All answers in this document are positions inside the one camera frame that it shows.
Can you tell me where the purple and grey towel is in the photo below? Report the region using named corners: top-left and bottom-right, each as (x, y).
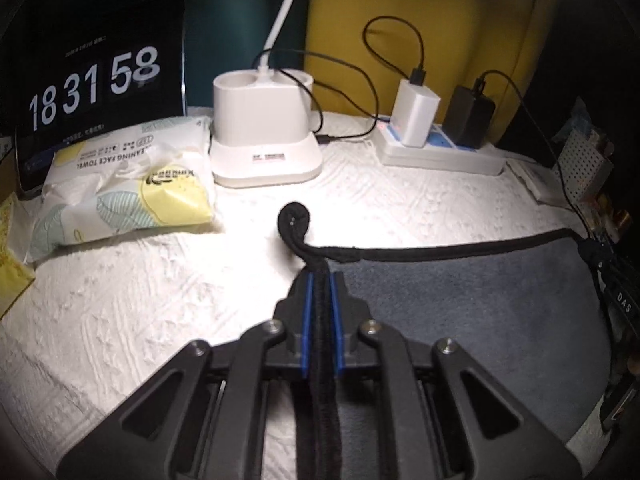
top-left (278, 203), bottom-right (611, 474)

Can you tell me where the white perforated basket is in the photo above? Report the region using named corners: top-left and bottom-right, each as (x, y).
top-left (558, 130), bottom-right (613, 202)

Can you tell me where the white power strip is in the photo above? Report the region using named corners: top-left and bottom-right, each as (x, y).
top-left (371, 122), bottom-right (506, 176)

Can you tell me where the black power adapter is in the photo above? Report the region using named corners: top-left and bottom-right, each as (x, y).
top-left (442, 76), bottom-right (496, 148)

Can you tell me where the yellow tissue box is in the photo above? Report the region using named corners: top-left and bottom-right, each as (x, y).
top-left (0, 193), bottom-right (35, 316)

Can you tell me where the face towel soft pack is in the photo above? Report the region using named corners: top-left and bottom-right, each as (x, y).
top-left (28, 116), bottom-right (215, 262)

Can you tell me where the white USB charger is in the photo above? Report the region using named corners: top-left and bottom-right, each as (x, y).
top-left (390, 79), bottom-right (440, 148)

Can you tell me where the white desk lamp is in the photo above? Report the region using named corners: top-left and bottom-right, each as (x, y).
top-left (209, 0), bottom-right (323, 188)

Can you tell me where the yellow curtain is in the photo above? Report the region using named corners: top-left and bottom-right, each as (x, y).
top-left (305, 0), bottom-right (558, 142)

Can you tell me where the tablet showing clock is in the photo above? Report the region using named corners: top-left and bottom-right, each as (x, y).
top-left (1, 0), bottom-right (186, 195)

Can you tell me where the teal curtain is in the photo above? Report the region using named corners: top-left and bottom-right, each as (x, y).
top-left (184, 0), bottom-right (283, 106)

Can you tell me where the black cable across table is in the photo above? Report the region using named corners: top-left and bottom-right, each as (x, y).
top-left (476, 70), bottom-right (609, 306)

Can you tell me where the black lamp cable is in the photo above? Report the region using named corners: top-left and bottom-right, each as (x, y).
top-left (249, 48), bottom-right (381, 143)

